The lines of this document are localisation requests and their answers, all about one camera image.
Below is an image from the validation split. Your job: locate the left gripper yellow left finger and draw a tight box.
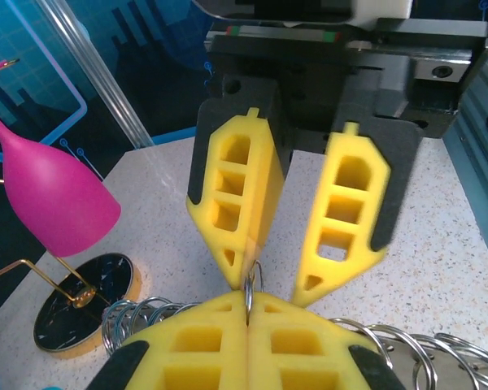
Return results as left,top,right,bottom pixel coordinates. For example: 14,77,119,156
85,290,250,390

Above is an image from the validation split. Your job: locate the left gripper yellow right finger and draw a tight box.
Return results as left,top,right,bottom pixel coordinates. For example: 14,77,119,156
247,292,407,390

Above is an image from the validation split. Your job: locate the metal keyring chain with keys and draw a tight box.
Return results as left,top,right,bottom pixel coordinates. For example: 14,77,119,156
101,259,488,390

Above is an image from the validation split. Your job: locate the pink plastic goblet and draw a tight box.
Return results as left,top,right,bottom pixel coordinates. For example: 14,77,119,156
0,59,122,258

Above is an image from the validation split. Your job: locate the aluminium front rail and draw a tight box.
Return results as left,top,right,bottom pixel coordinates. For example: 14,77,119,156
442,60,488,255

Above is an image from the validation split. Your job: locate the gold wire glass rack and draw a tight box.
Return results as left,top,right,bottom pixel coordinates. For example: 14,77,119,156
0,58,144,362

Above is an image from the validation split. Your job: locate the aluminium frame post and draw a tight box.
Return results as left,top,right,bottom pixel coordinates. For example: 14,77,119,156
35,0,155,148

